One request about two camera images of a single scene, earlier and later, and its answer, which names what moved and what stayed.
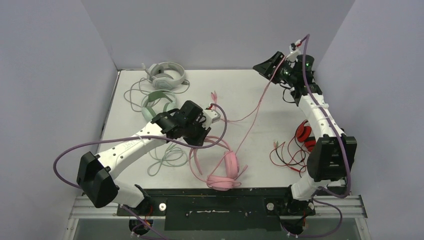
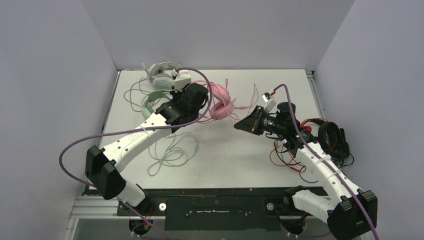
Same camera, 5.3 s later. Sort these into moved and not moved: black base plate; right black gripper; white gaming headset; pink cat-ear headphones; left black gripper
Moved: left black gripper; right black gripper; pink cat-ear headphones
Not moved: white gaming headset; black base plate
